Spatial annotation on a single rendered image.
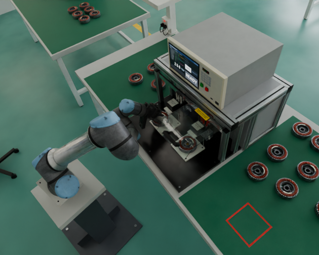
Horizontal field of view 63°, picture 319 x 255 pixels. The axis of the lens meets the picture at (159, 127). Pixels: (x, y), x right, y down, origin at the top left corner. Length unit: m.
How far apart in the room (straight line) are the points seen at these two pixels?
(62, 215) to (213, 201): 0.83
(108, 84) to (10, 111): 1.70
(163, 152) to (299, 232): 0.82
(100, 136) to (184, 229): 1.32
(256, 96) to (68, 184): 1.04
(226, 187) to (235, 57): 0.69
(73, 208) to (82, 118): 1.58
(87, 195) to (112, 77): 1.02
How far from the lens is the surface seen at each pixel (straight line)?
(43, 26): 3.18
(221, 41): 1.42
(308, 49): 3.85
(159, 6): 2.03
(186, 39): 1.44
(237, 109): 1.35
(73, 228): 2.37
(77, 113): 3.08
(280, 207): 1.53
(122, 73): 2.19
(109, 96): 2.02
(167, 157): 1.57
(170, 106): 1.62
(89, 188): 1.60
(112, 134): 1.07
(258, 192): 1.53
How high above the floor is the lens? 2.11
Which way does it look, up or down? 51 degrees down
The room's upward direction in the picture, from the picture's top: 9 degrees counter-clockwise
